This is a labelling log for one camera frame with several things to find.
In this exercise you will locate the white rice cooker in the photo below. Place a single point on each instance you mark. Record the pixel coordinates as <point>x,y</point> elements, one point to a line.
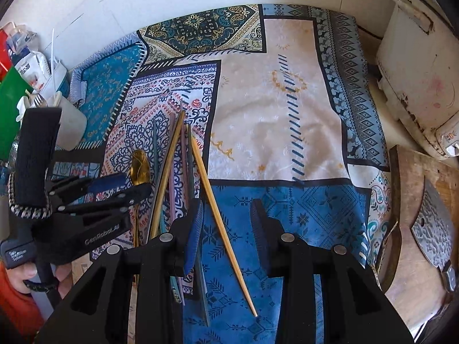
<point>416,71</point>

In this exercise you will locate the steel cleaver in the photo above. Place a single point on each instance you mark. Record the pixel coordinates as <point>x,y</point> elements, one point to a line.
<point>430,229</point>

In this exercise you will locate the red carton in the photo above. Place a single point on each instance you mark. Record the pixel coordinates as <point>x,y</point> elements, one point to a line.
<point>4,53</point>

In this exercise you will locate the clear and white plastic bag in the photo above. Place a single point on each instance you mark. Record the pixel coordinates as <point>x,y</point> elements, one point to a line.
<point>30,66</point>

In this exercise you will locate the teal chopstick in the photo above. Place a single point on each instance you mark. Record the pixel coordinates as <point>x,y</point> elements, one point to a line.
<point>156,157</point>

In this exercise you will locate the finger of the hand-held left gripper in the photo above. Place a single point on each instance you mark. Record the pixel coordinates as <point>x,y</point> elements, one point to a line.
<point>136,191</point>
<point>104,184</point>

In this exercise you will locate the light wooden chopstick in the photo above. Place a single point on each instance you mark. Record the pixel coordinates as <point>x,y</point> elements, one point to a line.
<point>215,215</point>

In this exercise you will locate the purple chopstick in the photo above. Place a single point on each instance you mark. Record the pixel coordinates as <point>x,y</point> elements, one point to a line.
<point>172,193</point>
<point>183,172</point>

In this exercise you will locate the person's left forearm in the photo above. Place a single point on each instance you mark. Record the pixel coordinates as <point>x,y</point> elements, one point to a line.
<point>14,308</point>

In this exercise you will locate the brown wooden chopstick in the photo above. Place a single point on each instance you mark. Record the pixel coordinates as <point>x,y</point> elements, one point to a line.
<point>168,168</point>

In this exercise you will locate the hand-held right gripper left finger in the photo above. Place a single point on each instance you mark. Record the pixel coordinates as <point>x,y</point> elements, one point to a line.
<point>193,236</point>

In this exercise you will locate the wooden cutting board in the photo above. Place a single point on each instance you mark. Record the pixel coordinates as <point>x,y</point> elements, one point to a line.
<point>405,258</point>

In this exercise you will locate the person's left hand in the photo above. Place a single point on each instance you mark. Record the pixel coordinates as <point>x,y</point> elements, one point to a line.
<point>25,277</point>

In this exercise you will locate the white cup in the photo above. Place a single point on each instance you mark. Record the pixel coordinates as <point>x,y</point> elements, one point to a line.
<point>73,125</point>

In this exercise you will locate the gold spoon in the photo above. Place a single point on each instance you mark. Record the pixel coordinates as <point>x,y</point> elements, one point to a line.
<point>140,168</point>

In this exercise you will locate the green box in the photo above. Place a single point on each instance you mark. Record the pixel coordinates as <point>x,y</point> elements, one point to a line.
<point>12,114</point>

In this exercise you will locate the patterned patchwork cloth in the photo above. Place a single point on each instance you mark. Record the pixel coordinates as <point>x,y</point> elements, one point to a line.
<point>272,114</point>

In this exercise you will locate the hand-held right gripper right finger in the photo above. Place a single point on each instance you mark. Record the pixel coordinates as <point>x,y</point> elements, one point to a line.
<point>260,236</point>

